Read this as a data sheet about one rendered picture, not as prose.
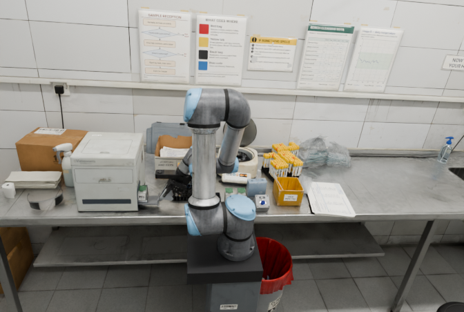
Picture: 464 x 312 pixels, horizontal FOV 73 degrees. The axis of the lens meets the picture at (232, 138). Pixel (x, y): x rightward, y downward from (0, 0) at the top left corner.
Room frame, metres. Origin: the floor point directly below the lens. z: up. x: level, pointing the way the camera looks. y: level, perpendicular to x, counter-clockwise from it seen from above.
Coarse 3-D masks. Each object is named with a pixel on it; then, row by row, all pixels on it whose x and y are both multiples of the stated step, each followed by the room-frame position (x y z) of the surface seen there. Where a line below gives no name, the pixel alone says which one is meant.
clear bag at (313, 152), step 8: (320, 136) 1.93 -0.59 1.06; (304, 144) 1.90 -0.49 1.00; (312, 144) 1.87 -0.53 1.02; (320, 144) 1.88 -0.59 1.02; (304, 152) 1.85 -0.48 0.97; (312, 152) 1.83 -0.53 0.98; (320, 152) 1.87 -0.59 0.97; (304, 160) 1.82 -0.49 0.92; (312, 160) 1.83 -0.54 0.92; (320, 160) 1.85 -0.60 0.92
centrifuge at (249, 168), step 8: (248, 152) 1.75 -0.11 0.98; (256, 152) 1.75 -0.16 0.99; (256, 160) 1.64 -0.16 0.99; (240, 168) 1.58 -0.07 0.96; (248, 168) 1.58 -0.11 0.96; (256, 168) 1.61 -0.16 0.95; (224, 176) 1.55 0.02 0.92; (232, 176) 1.55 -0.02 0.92; (240, 176) 1.56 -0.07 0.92; (248, 176) 1.56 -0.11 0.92; (240, 184) 1.53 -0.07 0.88
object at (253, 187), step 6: (252, 180) 1.44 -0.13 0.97; (258, 180) 1.44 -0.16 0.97; (264, 180) 1.45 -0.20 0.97; (246, 186) 1.44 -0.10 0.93; (252, 186) 1.42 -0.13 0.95; (258, 186) 1.42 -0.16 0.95; (264, 186) 1.43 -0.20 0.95; (246, 192) 1.43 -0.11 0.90; (252, 192) 1.42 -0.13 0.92; (258, 192) 1.43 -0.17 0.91; (264, 192) 1.44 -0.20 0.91; (252, 198) 1.40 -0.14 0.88
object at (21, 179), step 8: (16, 176) 1.38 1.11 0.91; (24, 176) 1.39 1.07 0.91; (32, 176) 1.39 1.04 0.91; (40, 176) 1.40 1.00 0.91; (48, 176) 1.41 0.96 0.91; (56, 176) 1.41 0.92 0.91; (16, 184) 1.32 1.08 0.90; (24, 184) 1.33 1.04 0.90; (32, 184) 1.33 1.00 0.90; (40, 184) 1.34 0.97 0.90; (48, 184) 1.35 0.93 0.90; (56, 184) 1.38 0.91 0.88
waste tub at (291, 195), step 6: (276, 180) 1.46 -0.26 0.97; (282, 180) 1.50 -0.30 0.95; (288, 180) 1.50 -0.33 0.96; (294, 180) 1.51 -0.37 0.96; (276, 186) 1.43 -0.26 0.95; (282, 186) 1.50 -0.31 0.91; (288, 186) 1.50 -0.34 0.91; (294, 186) 1.51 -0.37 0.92; (300, 186) 1.43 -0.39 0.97; (276, 192) 1.41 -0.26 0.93; (282, 192) 1.37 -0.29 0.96; (288, 192) 1.37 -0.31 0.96; (294, 192) 1.38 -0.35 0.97; (300, 192) 1.38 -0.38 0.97; (276, 198) 1.40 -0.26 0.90; (282, 198) 1.37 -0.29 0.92; (288, 198) 1.37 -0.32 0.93; (294, 198) 1.38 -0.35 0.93; (300, 198) 1.38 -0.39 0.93; (282, 204) 1.37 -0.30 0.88; (288, 204) 1.37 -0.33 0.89; (294, 204) 1.38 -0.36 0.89; (300, 204) 1.38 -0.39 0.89
